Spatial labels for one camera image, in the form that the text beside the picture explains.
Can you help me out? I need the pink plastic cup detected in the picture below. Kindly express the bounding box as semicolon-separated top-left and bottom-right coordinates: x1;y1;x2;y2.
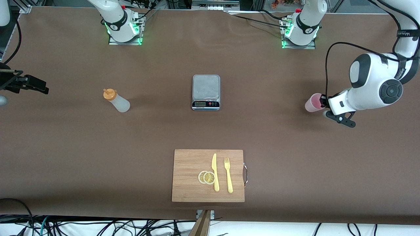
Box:
305;93;326;113

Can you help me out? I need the orange-capped squeeze bottle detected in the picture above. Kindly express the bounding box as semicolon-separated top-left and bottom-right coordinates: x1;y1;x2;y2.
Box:
103;88;131;113

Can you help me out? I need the brown table cover sheet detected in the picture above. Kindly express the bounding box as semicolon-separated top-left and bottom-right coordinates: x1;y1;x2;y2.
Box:
0;6;420;221

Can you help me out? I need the orange flower decoration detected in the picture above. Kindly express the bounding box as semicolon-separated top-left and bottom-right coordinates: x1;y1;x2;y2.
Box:
271;0;296;9

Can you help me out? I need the silver digital kitchen scale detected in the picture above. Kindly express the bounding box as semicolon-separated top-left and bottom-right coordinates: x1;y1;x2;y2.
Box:
192;74;221;111

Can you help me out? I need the yellow plastic fork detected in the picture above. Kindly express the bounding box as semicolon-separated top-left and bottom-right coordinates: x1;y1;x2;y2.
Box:
224;157;234;193

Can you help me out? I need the yellow plastic knife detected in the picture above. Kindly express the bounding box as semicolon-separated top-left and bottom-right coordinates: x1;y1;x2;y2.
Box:
211;153;220;192

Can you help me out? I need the white power strip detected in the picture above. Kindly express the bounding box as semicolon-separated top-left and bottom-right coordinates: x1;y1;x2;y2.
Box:
192;0;240;10

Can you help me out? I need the wooden cutting board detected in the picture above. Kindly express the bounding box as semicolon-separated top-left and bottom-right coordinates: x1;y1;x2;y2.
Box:
172;149;248;203

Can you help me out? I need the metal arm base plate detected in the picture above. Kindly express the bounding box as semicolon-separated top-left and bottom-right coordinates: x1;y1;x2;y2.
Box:
108;33;143;46
282;36;316;49

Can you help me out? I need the black table cable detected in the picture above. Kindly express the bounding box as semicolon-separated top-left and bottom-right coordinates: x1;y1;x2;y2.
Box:
226;11;289;30
259;9;290;21

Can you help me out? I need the black looped floor cable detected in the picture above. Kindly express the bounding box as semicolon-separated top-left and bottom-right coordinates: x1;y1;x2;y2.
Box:
0;198;35;236

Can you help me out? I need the black base cable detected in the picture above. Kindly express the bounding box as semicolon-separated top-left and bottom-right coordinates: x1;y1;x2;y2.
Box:
131;3;158;23

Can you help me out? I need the teal floor cable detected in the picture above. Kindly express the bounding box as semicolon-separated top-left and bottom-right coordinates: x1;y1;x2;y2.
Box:
38;216;50;236

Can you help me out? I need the wooden post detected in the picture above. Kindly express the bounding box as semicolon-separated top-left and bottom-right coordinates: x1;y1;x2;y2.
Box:
189;210;212;236

